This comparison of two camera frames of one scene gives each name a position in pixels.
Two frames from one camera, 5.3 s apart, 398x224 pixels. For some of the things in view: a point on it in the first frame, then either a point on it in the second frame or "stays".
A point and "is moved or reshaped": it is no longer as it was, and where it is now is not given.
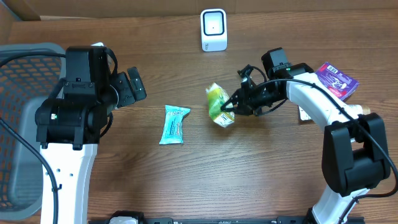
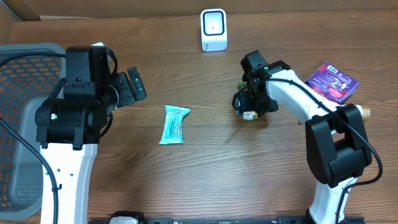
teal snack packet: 173,131 stays
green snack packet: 217,96 is moved or reshaped
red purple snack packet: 339,83 stays
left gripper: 135,85 stays
